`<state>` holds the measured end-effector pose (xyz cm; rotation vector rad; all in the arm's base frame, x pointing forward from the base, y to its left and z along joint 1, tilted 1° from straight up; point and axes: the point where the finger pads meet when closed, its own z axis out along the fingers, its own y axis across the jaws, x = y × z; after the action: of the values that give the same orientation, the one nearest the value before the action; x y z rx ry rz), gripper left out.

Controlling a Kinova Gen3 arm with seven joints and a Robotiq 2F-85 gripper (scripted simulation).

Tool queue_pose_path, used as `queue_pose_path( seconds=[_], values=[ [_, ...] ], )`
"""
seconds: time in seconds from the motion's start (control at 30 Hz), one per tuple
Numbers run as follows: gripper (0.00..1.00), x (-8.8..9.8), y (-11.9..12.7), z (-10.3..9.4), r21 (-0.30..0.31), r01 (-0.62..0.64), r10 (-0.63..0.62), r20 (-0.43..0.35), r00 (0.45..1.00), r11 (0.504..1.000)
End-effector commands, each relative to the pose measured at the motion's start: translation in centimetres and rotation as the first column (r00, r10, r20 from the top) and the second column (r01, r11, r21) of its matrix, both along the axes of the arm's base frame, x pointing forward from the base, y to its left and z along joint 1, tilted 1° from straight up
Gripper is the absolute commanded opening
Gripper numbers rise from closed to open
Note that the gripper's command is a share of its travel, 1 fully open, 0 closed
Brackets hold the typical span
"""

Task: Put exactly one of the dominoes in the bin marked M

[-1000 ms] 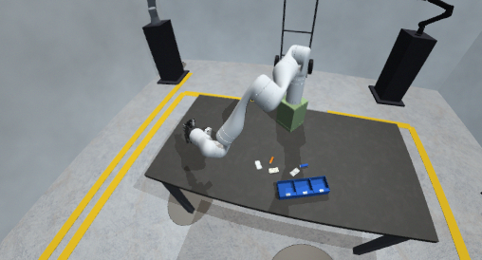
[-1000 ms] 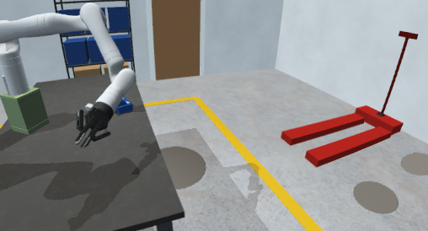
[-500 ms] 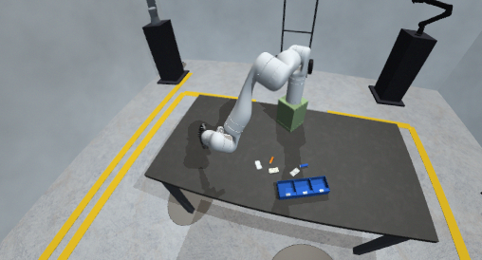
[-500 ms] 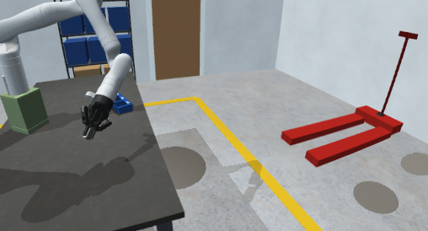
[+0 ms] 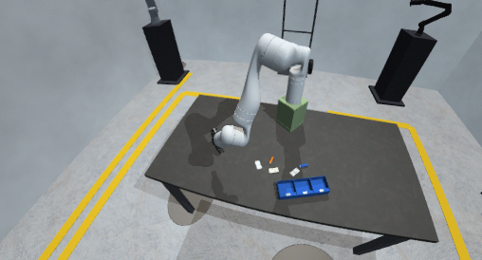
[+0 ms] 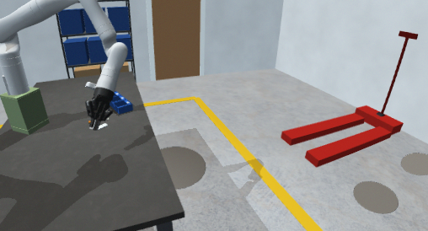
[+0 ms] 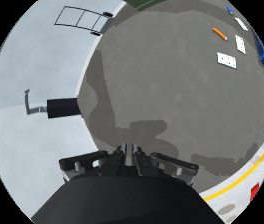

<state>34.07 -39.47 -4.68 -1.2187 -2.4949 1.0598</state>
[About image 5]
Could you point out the blue three-compartment bin rack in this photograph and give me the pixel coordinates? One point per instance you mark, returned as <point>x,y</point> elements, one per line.
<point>303,186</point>

